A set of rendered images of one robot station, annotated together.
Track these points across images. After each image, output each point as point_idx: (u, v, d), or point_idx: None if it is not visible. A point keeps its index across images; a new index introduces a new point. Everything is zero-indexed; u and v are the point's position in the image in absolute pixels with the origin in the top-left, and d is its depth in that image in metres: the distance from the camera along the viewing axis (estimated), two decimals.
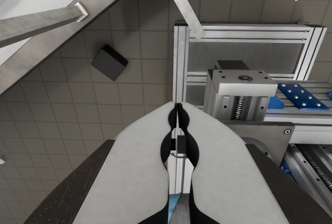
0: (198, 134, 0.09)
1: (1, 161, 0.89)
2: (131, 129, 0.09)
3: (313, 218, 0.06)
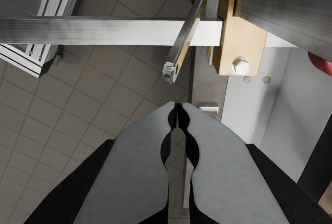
0: (198, 134, 0.09)
1: None
2: (131, 129, 0.09)
3: (313, 218, 0.06)
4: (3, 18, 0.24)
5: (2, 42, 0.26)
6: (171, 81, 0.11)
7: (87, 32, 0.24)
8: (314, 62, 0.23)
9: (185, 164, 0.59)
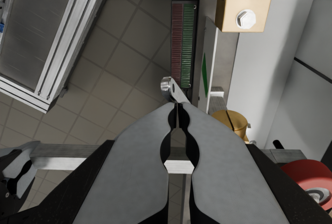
0: (198, 134, 0.09)
1: None
2: (131, 130, 0.09)
3: (313, 218, 0.06)
4: (38, 155, 0.32)
5: (36, 168, 0.33)
6: (169, 90, 0.12)
7: None
8: None
9: (182, 211, 0.67)
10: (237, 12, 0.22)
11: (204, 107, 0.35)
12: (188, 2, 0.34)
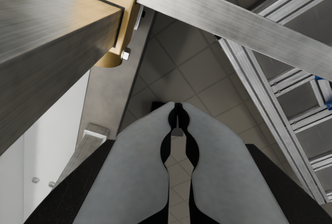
0: (198, 134, 0.09)
1: None
2: (131, 129, 0.09)
3: (313, 218, 0.06)
4: None
5: None
6: None
7: None
8: None
9: None
10: None
11: None
12: None
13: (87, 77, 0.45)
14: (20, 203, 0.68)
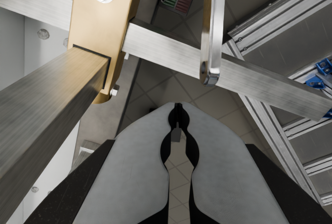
0: (198, 134, 0.09)
1: None
2: (131, 129, 0.09)
3: (313, 218, 0.06)
4: None
5: None
6: (206, 80, 0.09)
7: None
8: None
9: None
10: (113, 2, 0.17)
11: None
12: (168, 7, 0.29)
13: None
14: (20, 211, 0.70)
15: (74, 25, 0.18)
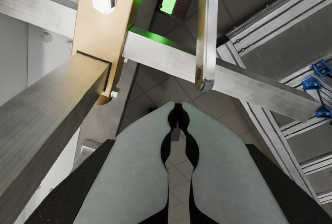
0: (198, 134, 0.09)
1: None
2: (131, 129, 0.09)
3: (313, 218, 0.06)
4: None
5: None
6: (202, 86, 0.09)
7: None
8: None
9: None
10: (113, 13, 0.19)
11: None
12: (165, 13, 0.31)
13: None
14: None
15: (78, 33, 0.20)
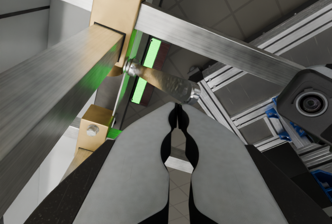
0: (197, 135, 0.09)
1: None
2: (131, 129, 0.09)
3: (312, 219, 0.06)
4: None
5: None
6: (193, 88, 0.11)
7: (230, 53, 0.25)
8: None
9: None
10: (98, 133, 0.36)
11: (134, 47, 0.33)
12: (135, 103, 0.48)
13: None
14: None
15: (79, 140, 0.37)
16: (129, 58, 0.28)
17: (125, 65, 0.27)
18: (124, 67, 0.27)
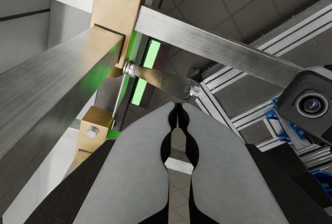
0: (198, 134, 0.09)
1: None
2: (131, 129, 0.09)
3: (313, 218, 0.06)
4: None
5: None
6: (192, 86, 0.11)
7: (229, 54, 0.25)
8: None
9: None
10: (98, 135, 0.36)
11: (134, 48, 0.33)
12: (135, 104, 0.49)
13: None
14: None
15: (79, 142, 0.38)
16: (128, 59, 0.28)
17: (125, 66, 0.27)
18: (124, 67, 0.27)
